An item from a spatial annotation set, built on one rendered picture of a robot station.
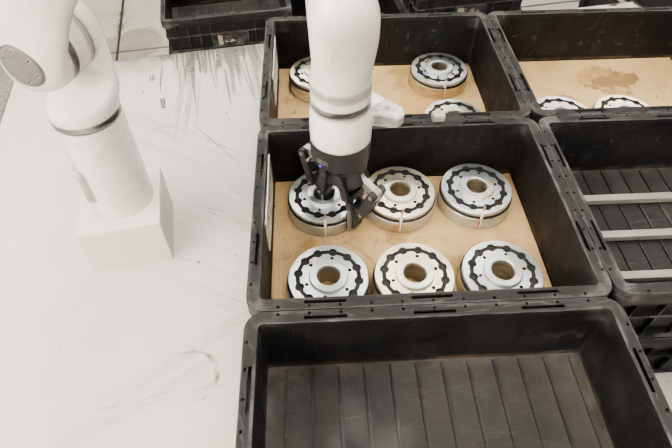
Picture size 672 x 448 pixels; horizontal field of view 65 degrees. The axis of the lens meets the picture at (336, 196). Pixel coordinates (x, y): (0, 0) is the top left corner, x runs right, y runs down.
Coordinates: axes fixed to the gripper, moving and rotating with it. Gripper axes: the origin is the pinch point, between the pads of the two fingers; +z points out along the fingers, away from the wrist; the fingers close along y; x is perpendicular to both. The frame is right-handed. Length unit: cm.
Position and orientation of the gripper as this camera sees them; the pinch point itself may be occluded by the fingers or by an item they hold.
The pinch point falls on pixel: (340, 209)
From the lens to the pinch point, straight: 75.4
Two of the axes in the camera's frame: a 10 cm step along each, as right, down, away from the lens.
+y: 7.4, 5.0, -4.5
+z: 0.0, 6.7, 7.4
